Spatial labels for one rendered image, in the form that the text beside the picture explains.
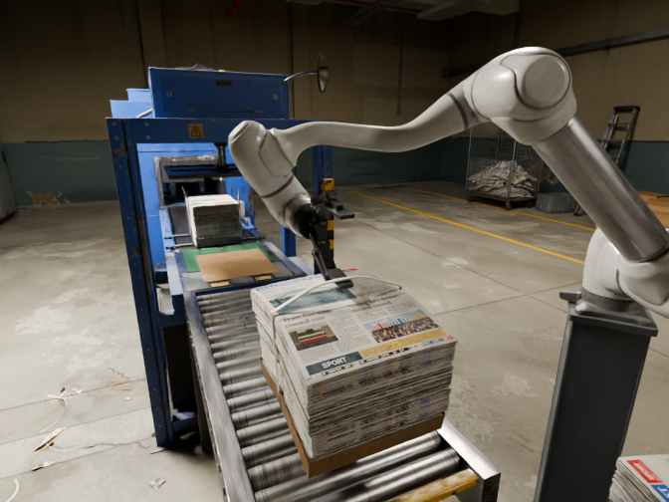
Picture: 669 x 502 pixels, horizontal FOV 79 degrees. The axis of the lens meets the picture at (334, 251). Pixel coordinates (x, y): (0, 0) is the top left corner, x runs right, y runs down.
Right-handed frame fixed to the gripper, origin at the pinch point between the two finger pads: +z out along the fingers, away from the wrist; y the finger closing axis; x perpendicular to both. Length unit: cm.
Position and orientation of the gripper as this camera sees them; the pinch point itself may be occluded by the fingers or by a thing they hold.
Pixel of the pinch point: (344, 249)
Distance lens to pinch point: 78.3
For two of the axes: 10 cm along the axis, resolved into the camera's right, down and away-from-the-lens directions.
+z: 4.1, 3.4, -8.5
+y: 0.0, 9.3, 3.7
